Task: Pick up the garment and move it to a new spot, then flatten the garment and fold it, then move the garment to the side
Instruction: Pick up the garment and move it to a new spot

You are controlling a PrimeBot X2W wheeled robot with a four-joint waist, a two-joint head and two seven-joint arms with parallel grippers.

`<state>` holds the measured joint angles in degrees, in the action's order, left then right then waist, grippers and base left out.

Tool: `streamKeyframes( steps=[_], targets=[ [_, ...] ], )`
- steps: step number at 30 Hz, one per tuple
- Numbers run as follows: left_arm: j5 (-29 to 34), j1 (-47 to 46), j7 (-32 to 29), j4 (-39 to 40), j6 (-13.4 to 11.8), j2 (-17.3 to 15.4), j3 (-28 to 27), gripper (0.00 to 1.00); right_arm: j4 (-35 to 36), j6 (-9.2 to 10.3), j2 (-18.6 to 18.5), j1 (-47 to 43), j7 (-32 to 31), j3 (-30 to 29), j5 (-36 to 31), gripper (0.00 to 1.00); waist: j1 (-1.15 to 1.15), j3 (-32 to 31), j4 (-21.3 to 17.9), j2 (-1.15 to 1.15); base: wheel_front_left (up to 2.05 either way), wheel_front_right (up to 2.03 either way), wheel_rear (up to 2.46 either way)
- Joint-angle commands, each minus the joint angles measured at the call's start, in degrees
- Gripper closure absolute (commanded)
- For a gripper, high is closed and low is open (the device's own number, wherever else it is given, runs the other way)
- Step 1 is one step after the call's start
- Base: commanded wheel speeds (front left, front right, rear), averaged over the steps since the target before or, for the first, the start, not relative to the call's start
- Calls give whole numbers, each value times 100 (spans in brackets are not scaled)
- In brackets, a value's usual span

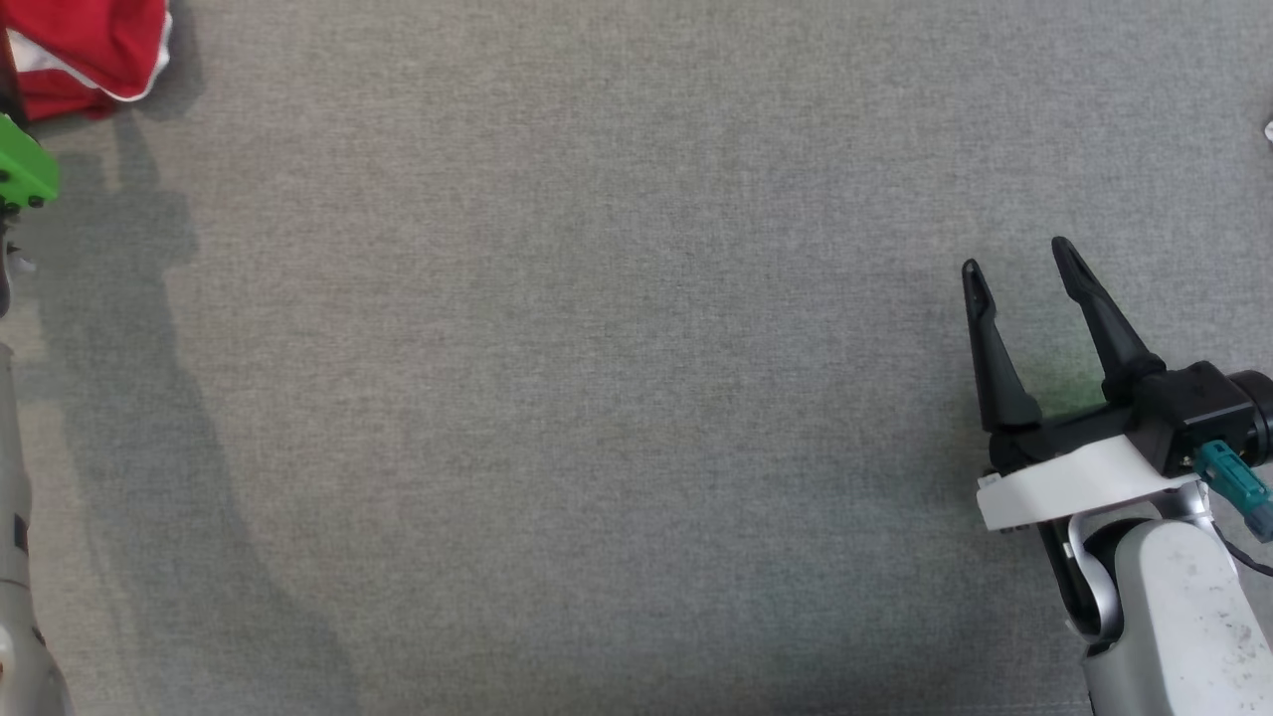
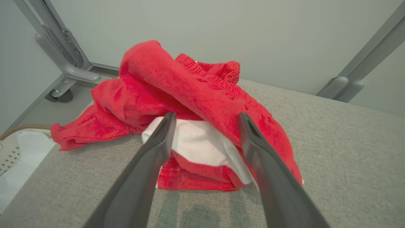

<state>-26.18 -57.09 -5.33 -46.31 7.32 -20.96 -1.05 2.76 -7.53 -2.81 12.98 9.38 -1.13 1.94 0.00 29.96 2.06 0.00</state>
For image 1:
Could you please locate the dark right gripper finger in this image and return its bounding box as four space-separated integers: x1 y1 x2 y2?
1051 236 1167 404
961 259 1043 435

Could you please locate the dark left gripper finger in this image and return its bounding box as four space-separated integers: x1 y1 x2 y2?
0 35 26 120

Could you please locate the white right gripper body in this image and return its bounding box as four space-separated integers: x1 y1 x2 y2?
977 403 1204 533

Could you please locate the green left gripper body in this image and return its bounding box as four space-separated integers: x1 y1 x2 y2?
0 112 61 213

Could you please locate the red shorts white trim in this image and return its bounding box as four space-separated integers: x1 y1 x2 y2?
0 0 174 123

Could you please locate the right camera cable teal plug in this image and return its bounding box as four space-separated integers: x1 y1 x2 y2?
1191 441 1273 580

